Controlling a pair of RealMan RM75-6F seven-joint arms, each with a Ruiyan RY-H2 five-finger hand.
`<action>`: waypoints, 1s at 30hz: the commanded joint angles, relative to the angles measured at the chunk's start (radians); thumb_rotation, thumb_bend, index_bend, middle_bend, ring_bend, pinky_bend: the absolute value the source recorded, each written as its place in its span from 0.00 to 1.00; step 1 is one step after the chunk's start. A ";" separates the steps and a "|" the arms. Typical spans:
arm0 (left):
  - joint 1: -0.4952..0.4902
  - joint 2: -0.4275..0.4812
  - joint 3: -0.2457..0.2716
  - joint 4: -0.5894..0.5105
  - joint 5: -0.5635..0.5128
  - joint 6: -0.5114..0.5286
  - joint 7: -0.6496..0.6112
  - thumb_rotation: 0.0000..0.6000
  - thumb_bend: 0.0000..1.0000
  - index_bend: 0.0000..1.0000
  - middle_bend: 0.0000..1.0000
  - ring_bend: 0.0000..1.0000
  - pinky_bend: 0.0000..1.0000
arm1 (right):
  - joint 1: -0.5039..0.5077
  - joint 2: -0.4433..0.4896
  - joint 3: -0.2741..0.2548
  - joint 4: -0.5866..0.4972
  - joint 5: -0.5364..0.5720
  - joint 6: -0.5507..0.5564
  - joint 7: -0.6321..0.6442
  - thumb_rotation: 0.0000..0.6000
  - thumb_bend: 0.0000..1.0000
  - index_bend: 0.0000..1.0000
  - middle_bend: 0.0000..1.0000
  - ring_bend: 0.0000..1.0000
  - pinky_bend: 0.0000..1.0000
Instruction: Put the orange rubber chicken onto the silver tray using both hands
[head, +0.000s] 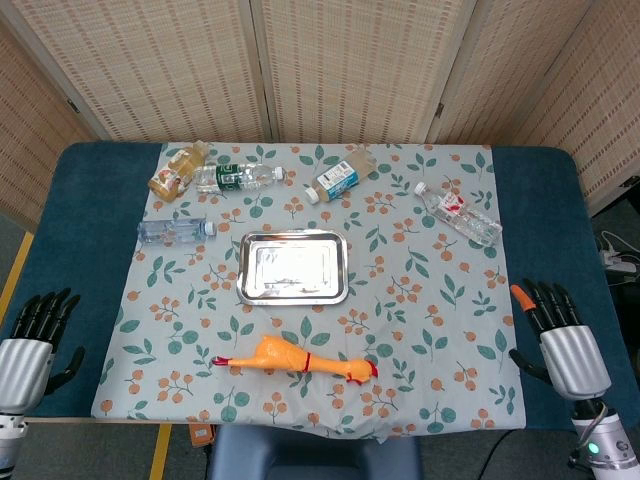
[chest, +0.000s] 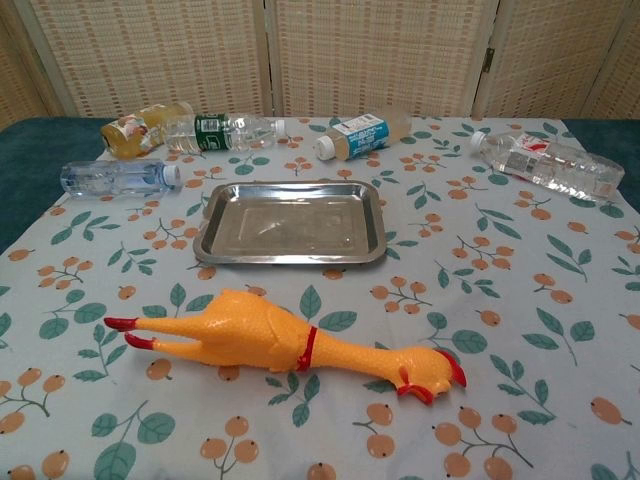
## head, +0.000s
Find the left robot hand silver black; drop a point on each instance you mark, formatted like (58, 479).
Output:
(22, 370)

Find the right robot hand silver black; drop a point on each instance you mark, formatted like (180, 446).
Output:
(575, 360)

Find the orange rubber toy chicken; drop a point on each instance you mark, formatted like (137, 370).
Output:
(280, 357)

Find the rectangular metal tray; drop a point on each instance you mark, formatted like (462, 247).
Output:
(292, 270)

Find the white power strip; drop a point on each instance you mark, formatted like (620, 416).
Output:
(617, 260)

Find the floral leaf print tablecloth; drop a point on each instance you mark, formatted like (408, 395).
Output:
(450, 325)

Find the blue padded table cover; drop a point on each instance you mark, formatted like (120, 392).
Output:
(75, 225)

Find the red label water bottle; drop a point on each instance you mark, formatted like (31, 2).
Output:
(460, 212)

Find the orange tag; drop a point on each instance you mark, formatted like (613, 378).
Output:
(201, 434)

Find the square clear water bottle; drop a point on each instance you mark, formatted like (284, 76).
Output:
(170, 231)

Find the woven folding screen panel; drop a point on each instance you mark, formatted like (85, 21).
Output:
(360, 65)
(600, 100)
(500, 65)
(150, 65)
(30, 125)

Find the yellow juice bottle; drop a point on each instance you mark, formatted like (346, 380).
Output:
(175, 172)

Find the blue padded seat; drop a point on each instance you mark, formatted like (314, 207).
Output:
(310, 455)

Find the green label water bottle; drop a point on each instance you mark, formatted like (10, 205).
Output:
(230, 177)

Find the blue white label drink bottle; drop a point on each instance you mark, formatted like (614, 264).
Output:
(337, 180)

